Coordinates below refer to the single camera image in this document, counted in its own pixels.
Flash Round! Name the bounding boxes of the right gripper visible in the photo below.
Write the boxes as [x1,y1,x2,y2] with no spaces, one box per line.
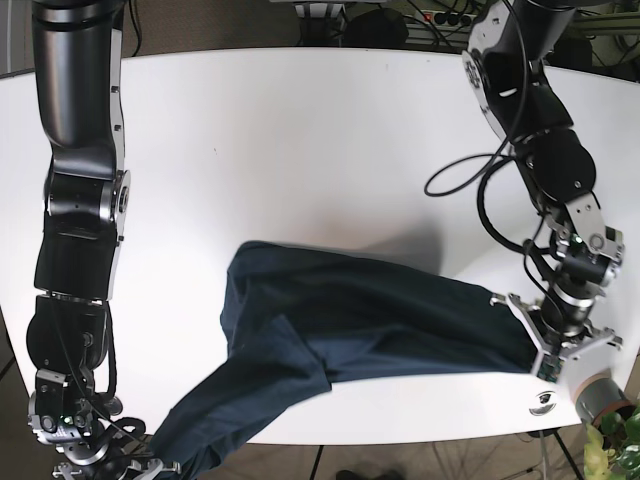
[52,444,181,480]

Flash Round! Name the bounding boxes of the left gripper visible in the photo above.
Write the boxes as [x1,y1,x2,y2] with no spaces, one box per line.
[490,282,623,365]

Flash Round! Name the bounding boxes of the grey plant pot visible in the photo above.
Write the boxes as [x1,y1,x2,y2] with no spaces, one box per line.
[572,372,632,426]

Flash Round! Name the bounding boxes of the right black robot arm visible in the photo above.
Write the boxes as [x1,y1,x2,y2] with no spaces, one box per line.
[26,1,181,479]

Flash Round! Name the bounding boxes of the dark blue T-shirt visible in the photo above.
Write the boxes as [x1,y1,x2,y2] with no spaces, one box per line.
[150,241,536,479]

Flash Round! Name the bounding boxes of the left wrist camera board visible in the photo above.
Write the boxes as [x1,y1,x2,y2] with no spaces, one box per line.
[535,354,564,384]

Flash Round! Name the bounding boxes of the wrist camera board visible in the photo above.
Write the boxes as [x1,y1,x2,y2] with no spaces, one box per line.
[123,441,150,456]
[535,354,564,384]

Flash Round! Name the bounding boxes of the green potted plant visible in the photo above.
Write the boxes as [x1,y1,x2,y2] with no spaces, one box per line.
[583,406,639,480]

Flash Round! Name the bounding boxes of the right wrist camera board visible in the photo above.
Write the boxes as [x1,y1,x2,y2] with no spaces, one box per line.
[123,441,150,456]

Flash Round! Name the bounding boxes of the right silver table grommet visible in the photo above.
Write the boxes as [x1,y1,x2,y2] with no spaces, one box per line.
[528,390,558,417]

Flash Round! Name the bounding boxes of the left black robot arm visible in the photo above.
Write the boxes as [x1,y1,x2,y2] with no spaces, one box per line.
[462,1,624,363]

